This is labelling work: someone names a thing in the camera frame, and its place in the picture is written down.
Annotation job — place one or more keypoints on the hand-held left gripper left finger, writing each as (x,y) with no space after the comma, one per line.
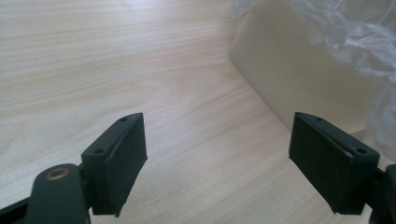
(116,168)

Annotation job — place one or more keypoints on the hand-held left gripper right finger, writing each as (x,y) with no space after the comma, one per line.
(330,165)

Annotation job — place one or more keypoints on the cream plastic trash bin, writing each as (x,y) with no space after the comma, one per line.
(289,68)

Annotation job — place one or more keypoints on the clear plastic bag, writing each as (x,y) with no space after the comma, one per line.
(364,37)

